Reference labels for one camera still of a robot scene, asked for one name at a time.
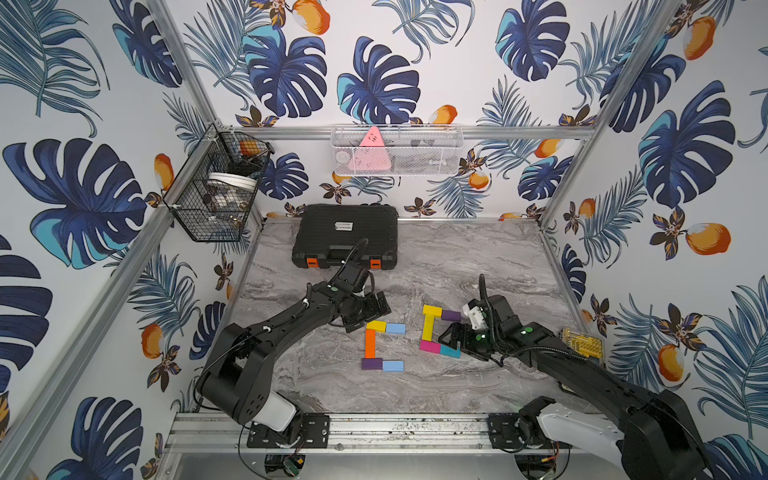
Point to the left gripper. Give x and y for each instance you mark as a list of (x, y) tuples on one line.
[(365, 308)]

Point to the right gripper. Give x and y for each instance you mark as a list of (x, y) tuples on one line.
[(464, 330)]

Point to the teal block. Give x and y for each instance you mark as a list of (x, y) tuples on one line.
[(447, 351)]

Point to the orange block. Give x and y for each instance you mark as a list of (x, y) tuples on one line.
[(370, 344)]

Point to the purple short block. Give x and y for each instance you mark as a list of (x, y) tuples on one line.
[(451, 316)]

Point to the magenta block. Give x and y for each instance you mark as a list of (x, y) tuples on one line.
[(430, 347)]

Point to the long yellow block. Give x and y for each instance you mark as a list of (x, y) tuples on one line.
[(428, 327)]

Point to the short yellow block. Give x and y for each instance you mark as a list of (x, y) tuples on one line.
[(377, 325), (429, 310)]

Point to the dark purple block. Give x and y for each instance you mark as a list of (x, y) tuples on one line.
[(371, 364)]

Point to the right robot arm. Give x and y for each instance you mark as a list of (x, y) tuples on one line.
[(649, 435)]

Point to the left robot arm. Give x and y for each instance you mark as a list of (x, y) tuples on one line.
[(237, 377)]

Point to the black plastic tool case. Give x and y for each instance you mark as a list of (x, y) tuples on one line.
[(327, 233)]

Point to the yellow screwdriver bit set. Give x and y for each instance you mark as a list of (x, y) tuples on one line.
[(588, 346)]

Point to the pink triangle item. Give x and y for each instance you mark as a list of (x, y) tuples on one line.
[(371, 155)]

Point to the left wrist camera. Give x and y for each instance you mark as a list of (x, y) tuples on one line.
[(350, 279)]

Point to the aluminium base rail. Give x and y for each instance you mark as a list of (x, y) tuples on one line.
[(394, 433)]

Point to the black wire basket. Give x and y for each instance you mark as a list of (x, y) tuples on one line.
[(211, 211)]

